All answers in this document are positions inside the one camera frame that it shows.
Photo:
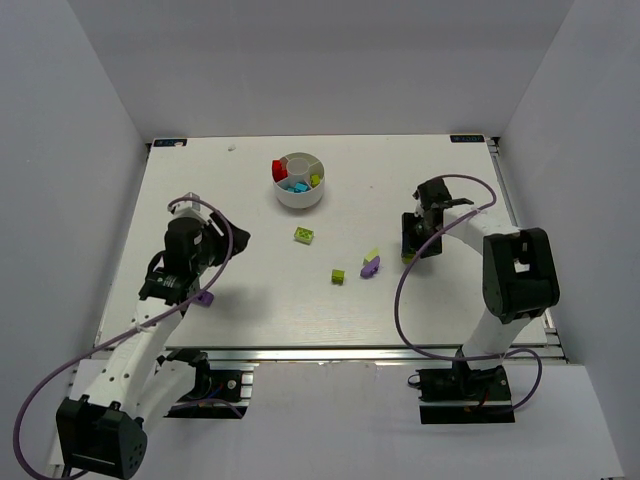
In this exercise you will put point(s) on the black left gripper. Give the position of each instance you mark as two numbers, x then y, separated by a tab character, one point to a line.
220	241

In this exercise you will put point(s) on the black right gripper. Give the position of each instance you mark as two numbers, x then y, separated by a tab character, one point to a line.
415	236

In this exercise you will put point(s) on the red lego brick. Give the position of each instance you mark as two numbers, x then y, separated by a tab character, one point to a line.
277	165

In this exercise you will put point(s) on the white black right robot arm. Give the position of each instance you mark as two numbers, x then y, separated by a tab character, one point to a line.
519	280

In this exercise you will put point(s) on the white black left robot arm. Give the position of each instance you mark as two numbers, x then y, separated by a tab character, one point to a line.
106	429

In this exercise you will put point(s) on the light green half-round lego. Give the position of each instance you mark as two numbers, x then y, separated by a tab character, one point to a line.
372	257

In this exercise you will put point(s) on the purple half-round lego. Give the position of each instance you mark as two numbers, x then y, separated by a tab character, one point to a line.
370	268

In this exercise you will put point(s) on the light green upturned lego brick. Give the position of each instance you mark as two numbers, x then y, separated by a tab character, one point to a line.
303	235

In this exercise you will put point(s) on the purple lego brick left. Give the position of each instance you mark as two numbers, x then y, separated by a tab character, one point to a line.
205	298

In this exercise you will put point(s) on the red lego inside container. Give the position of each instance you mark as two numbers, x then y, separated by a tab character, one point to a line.
279	175

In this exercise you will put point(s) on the white round divided container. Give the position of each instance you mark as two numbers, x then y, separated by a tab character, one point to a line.
298	180

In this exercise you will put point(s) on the small lime lego brick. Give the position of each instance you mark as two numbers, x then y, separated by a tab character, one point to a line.
337	277

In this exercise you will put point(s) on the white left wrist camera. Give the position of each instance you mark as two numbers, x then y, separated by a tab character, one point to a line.
189	207

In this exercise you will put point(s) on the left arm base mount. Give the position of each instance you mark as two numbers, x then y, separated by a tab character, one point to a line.
225	394

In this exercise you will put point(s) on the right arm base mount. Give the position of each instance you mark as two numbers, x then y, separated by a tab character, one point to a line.
450	397

